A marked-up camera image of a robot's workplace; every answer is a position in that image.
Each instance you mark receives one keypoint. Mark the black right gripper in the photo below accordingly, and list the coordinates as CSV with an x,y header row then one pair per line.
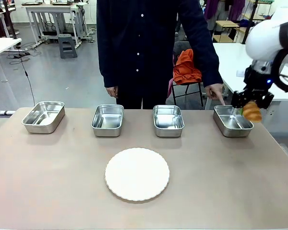
x,y
256,81

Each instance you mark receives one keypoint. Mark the golden brown croissant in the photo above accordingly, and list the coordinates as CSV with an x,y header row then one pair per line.
x,y
252,112

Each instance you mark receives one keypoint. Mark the person's left forearm navy sleeve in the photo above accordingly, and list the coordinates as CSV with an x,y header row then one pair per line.
x,y
207,64

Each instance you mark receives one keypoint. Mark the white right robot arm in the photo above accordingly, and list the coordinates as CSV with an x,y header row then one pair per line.
x,y
264,40

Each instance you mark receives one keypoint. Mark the person's right forearm navy sleeve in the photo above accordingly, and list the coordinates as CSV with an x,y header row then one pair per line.
x,y
109,69

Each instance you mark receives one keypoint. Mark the stainless steel rectangular container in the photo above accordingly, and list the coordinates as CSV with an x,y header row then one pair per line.
x,y
108,122
44,115
168,122
230,122

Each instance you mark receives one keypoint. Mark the person's left hand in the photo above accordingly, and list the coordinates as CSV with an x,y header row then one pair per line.
x,y
213,92

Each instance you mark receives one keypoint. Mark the person's right hand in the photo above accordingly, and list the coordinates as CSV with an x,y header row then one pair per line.
x,y
111,92

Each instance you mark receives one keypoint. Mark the large white table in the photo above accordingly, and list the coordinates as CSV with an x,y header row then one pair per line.
x,y
232,62

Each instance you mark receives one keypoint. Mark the orange jacket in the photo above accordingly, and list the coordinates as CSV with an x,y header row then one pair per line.
x,y
187,69

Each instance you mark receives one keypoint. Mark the black stand pole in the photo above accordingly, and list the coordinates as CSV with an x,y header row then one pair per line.
x,y
250,21
10,19

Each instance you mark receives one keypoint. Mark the wooden shelf rack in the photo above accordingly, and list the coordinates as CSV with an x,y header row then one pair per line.
x,y
226,24

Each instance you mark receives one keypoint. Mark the black chair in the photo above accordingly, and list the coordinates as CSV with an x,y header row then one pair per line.
x,y
182,46

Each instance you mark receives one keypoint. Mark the purple hanging garments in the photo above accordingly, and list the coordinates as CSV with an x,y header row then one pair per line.
x,y
214,9

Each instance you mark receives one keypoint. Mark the person in dark navy shirt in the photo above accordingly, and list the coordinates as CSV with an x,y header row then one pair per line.
x,y
144,48

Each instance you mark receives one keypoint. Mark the white scalloped plate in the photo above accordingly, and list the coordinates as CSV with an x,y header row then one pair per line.
x,y
136,175

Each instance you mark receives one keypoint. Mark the grey plastic step stool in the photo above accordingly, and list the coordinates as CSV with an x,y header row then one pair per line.
x,y
67,45

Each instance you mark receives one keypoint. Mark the white workbench desk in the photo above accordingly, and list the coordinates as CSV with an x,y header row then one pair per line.
x,y
52,9

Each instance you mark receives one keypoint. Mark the white table with metal leg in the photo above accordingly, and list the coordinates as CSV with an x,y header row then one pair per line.
x,y
0,46

